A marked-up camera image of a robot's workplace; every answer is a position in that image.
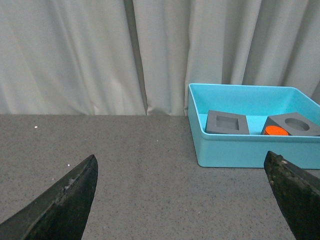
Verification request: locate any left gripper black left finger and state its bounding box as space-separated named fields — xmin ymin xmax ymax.
xmin=0 ymin=155 xmax=98 ymax=240

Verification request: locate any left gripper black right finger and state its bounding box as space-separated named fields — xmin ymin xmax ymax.
xmin=264 ymin=151 xmax=320 ymax=240

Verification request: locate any orange round part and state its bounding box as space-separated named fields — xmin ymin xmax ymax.
xmin=263 ymin=125 xmax=289 ymax=136

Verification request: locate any gray block with round recess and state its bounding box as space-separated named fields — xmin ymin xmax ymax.
xmin=261 ymin=112 xmax=320 ymax=137

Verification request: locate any gray block with square recess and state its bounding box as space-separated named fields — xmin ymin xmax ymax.
xmin=205 ymin=110 xmax=250 ymax=135

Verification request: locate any light blue plastic box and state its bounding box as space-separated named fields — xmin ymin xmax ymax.
xmin=188 ymin=83 xmax=320 ymax=170

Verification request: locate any white curtain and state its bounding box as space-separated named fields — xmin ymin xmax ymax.
xmin=0 ymin=0 xmax=320 ymax=115

